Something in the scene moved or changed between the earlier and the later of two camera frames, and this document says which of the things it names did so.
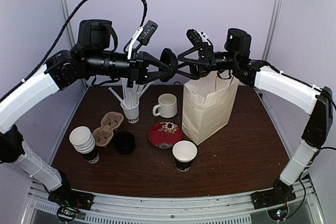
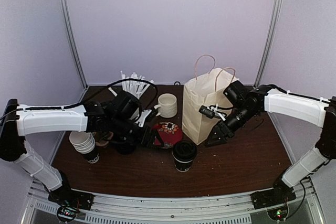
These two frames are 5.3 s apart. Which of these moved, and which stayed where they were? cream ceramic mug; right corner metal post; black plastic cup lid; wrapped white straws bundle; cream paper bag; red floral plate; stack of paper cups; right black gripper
Moved: right black gripper; black plastic cup lid
Stayed: wrapped white straws bundle; cream ceramic mug; right corner metal post; cream paper bag; stack of paper cups; red floral plate
